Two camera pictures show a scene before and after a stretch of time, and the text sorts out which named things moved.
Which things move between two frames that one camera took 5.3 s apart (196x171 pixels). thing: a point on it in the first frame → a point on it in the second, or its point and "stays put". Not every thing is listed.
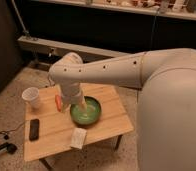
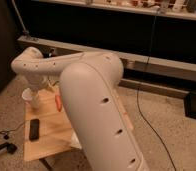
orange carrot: (58, 101) stays put
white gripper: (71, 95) → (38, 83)
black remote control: (34, 129) stays put
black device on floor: (11, 148) stays put
